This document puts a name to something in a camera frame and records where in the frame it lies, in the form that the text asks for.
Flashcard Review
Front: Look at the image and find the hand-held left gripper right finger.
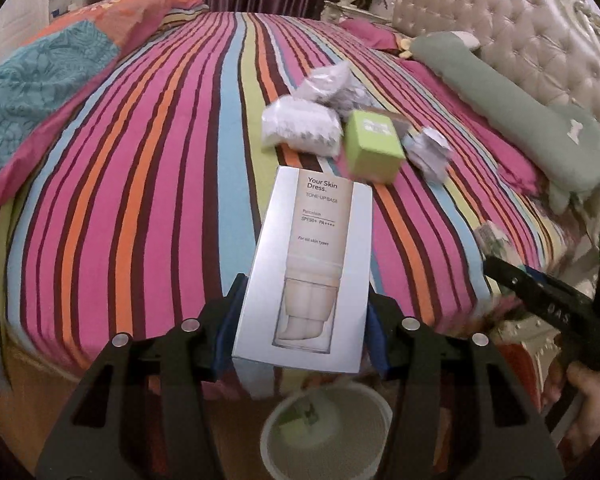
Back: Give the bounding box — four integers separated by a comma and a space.
366, 287, 567, 480

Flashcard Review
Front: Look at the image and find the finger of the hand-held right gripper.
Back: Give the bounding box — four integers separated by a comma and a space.
482, 255, 597, 323

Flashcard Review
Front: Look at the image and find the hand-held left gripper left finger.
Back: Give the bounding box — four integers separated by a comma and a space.
34, 273, 248, 480

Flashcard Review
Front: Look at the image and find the small printed packet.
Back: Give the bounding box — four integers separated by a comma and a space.
472, 220, 520, 267

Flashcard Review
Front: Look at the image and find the white waste bin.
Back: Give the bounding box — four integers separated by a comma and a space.
259, 381, 394, 480

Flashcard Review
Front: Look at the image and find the white cosmetics box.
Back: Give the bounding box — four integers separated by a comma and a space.
231, 165, 374, 401

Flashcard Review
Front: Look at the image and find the large white paper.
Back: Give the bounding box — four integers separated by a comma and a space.
292, 64, 376, 122

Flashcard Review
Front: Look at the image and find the person's right hand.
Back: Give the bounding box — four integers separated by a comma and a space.
540, 355, 600, 457

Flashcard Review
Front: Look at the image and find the green carton scrap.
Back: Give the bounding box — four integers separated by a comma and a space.
279, 402, 315, 429

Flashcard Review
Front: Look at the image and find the small crumpled white paper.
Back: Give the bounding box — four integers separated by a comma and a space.
402, 127, 454, 184

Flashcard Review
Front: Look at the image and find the striped bed sheet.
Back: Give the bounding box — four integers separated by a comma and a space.
0, 10, 583, 398

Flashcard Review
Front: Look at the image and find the long green pillow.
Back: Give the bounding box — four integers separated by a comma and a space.
410, 31, 600, 213

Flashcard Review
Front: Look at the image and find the green cardboard box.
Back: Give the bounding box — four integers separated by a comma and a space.
343, 110, 406, 184

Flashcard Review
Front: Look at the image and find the white crumpled plastic packet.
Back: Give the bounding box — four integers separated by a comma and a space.
261, 97, 342, 159

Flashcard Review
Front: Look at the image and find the white pillow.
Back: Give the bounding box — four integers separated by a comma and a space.
449, 31, 482, 52

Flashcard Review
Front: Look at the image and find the tufted beige headboard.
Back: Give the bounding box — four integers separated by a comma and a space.
392, 0, 600, 128

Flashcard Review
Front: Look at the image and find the orange and teal quilt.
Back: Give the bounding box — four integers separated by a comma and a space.
0, 0, 212, 233

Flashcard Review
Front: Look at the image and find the white nightstand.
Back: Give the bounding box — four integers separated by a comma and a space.
322, 0, 396, 27

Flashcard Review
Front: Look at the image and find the ornate white bed frame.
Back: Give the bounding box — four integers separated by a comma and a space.
507, 317, 565, 403

